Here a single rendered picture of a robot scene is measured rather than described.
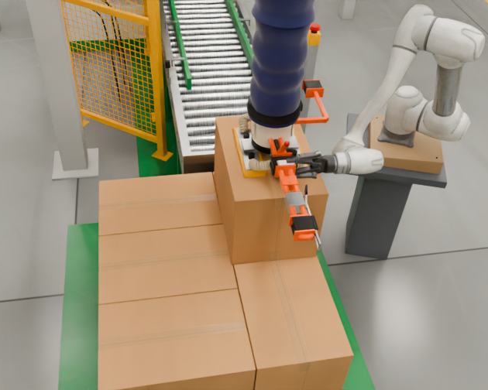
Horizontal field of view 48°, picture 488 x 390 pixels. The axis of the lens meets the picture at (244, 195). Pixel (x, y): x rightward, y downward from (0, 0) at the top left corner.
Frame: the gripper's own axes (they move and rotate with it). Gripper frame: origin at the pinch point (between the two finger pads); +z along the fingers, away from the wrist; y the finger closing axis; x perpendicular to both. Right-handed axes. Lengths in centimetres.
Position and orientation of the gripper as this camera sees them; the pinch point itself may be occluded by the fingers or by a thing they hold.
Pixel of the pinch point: (285, 167)
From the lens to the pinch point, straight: 223.2
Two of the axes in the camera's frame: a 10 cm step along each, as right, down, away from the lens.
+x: -1.9, -6.7, 7.2
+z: -9.8, 0.8, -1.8
